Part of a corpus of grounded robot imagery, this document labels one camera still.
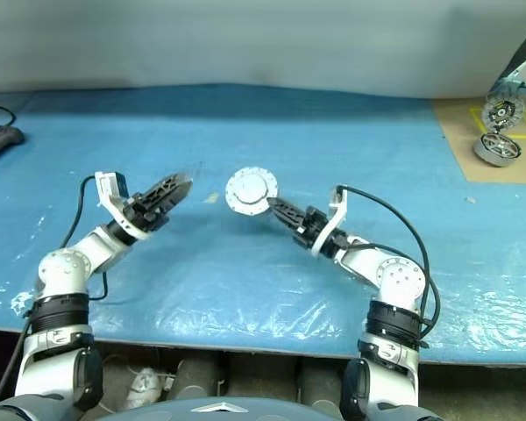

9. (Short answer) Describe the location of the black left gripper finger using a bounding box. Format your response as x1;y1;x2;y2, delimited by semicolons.
138;173;189;204
155;180;195;218

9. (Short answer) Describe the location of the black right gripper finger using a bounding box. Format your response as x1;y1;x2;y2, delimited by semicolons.
266;197;308;223
272;207;304;234

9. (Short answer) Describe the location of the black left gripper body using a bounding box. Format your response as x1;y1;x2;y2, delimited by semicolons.
122;192;171;234

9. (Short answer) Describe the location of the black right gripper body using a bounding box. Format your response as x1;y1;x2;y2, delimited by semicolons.
291;205;334;253

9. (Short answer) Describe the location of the silver spoked rotor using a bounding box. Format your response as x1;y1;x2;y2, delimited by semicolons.
480;133;522;159

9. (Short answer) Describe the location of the blue plastic table cover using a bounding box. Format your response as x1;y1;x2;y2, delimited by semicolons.
0;82;526;365

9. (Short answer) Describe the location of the black power strip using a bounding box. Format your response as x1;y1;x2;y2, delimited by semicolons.
0;126;26;164

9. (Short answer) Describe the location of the brown cardboard sheet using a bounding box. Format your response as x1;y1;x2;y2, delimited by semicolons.
429;96;526;184

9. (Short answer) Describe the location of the white shoe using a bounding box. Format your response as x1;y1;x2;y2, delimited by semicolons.
126;367;163;409

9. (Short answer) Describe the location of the grey robot torso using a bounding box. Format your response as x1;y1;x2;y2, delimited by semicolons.
94;396;343;421

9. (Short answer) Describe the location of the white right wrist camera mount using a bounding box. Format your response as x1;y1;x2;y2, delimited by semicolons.
310;186;350;260

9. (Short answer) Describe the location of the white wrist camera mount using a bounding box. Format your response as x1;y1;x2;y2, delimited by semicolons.
94;170;154;241
310;186;350;260

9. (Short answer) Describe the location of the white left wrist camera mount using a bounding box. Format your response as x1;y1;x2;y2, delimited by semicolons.
94;170;154;241

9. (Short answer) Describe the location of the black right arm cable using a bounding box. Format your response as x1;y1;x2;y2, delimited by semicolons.
336;185;443;352

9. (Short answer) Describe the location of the thin white floor cord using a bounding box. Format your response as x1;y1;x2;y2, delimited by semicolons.
100;353;176;391

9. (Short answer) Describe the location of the black power strip cable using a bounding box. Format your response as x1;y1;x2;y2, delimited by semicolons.
0;104;18;129

